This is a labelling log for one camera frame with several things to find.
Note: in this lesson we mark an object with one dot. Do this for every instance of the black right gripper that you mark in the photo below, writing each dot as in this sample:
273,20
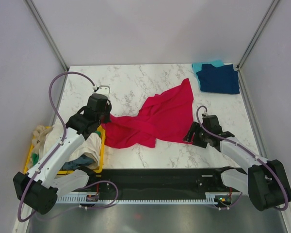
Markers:
193,129

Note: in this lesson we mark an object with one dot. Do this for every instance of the navy blue folded t shirt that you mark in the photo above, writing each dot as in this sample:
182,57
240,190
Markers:
220,80

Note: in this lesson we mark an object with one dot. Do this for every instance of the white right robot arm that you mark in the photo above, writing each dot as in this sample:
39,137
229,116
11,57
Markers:
264,181

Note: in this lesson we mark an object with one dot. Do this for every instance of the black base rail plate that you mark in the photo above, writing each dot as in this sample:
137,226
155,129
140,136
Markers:
165,183

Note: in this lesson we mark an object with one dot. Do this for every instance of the magenta red t shirt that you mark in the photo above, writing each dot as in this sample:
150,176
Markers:
166,116

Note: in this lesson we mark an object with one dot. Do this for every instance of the white slotted cable duct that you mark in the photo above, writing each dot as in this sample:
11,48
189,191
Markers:
91,198

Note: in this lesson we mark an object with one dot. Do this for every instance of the cream white t shirt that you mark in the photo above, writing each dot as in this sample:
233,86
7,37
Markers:
71,142

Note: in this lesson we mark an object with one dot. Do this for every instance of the grey blue t shirt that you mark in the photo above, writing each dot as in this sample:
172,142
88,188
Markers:
83,160

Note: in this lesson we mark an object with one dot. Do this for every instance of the yellow plastic bin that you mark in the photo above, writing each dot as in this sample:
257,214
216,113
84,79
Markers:
45,137

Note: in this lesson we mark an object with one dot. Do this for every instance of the green garment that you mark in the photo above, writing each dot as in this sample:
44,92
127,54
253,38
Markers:
34,158

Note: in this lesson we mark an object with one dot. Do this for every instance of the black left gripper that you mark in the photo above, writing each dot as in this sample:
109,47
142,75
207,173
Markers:
107,119

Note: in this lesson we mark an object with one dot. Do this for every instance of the left aluminium frame post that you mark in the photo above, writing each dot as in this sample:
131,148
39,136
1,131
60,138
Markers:
46,33

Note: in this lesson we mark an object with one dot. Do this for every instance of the right aluminium frame post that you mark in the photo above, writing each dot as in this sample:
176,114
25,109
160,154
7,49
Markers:
257,34

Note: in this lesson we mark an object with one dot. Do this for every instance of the aluminium frame post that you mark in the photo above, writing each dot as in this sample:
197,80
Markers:
257,34
46,33

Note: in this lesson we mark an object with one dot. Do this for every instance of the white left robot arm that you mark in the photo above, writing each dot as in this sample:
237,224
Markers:
39,188

